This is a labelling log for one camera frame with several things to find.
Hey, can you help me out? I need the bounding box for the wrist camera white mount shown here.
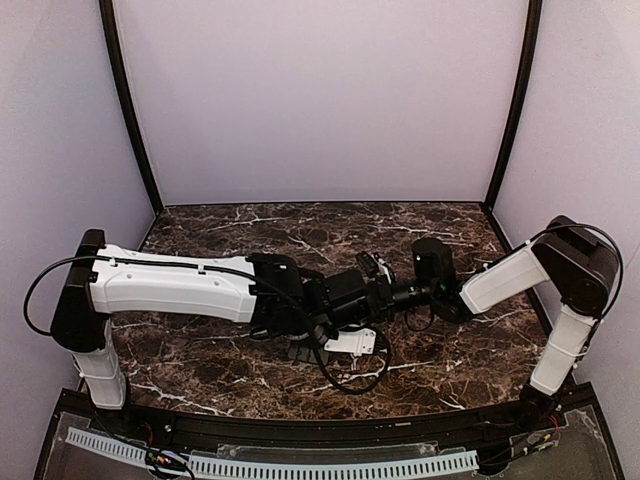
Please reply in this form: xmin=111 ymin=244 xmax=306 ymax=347
xmin=312 ymin=329 xmax=394 ymax=396
xmin=356 ymin=252 xmax=396 ymax=285

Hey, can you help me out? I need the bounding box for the black frame post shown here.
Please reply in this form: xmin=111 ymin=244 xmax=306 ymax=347
xmin=483 ymin=0 xmax=544 ymax=214
xmin=98 ymin=0 xmax=164 ymax=216

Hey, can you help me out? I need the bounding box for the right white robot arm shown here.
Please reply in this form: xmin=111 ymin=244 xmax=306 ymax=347
xmin=368 ymin=216 xmax=623 ymax=397

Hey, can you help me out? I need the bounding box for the right black frame post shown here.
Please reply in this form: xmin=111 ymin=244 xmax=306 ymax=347
xmin=483 ymin=0 xmax=544 ymax=214

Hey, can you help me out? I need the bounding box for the black front rail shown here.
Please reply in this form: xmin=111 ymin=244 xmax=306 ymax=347
xmin=103 ymin=402 xmax=521 ymax=449

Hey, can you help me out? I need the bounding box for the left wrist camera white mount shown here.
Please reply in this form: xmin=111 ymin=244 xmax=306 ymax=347
xmin=312 ymin=329 xmax=394 ymax=396

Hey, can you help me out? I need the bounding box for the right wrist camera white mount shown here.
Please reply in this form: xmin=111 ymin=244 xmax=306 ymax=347
xmin=356 ymin=252 xmax=396 ymax=285

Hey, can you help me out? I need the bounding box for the left black frame post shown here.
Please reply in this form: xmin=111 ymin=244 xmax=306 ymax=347
xmin=98 ymin=0 xmax=164 ymax=216

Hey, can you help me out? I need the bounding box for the white slotted cable duct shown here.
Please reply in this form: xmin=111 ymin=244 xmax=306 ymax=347
xmin=65 ymin=427 xmax=479 ymax=479

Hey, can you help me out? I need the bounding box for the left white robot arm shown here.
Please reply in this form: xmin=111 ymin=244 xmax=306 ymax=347
xmin=22 ymin=229 xmax=391 ymax=411

